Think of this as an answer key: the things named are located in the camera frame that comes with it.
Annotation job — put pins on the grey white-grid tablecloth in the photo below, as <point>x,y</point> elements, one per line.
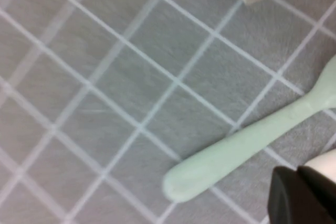
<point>105,103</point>

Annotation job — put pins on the white plastic knife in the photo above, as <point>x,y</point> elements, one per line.
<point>325,163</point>

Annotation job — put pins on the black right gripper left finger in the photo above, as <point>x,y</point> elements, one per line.
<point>286,200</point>

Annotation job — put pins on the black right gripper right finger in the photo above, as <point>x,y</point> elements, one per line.
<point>324,192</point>

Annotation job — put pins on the pale green plastic spoon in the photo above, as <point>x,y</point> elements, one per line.
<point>210,166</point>

